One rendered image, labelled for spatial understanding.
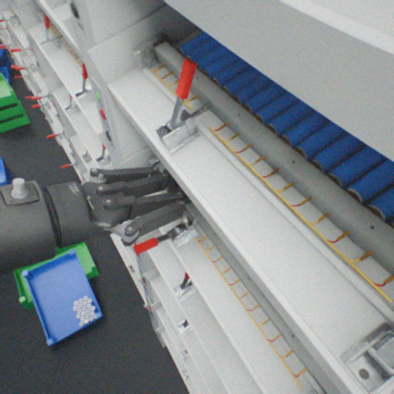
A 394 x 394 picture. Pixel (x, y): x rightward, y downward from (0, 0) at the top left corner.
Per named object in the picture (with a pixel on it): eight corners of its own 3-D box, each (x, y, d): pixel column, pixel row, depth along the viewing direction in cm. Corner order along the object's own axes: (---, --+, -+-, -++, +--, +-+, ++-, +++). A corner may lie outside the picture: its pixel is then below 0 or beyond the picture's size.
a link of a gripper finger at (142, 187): (98, 215, 44) (92, 208, 45) (167, 192, 51) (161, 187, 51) (99, 193, 42) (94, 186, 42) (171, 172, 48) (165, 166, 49)
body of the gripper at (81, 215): (59, 221, 35) (141, 201, 40) (37, 171, 39) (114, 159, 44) (61, 265, 39) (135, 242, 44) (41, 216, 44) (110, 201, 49)
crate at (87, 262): (27, 310, 142) (20, 302, 136) (17, 272, 153) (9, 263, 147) (98, 275, 152) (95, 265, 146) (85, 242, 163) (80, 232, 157)
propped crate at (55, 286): (104, 317, 139) (102, 315, 132) (52, 346, 133) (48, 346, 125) (76, 253, 148) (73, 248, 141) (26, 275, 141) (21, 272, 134)
